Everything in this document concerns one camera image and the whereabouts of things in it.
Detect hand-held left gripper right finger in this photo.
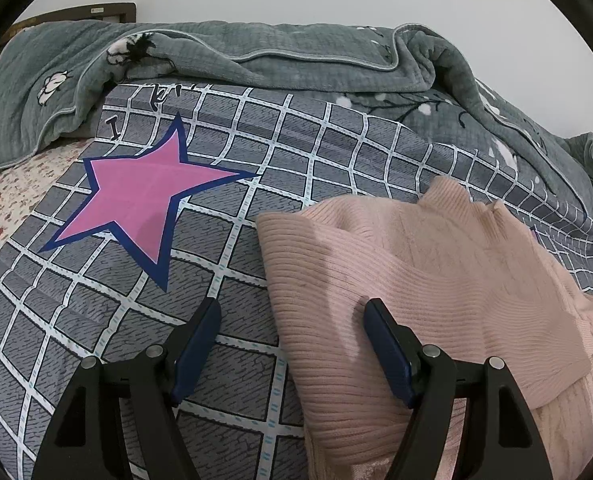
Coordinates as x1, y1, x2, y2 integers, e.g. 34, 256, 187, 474
364, 298, 552, 480

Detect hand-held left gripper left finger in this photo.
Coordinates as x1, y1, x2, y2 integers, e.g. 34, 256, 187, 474
31, 297, 222, 480

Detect pink ribbed knit sweater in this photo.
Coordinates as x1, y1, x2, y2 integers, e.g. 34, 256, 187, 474
255, 176, 593, 480

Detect grey checked star bed cover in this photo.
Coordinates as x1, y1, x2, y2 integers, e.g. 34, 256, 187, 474
0, 82, 593, 480

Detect floral bed sheet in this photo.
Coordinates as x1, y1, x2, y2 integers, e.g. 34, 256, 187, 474
0, 139, 97, 281

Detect grey-green floral quilt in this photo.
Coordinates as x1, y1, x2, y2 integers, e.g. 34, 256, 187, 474
0, 21, 593, 221

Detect wooden headboard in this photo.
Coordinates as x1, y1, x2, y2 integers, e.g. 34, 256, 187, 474
0, 2, 137, 76

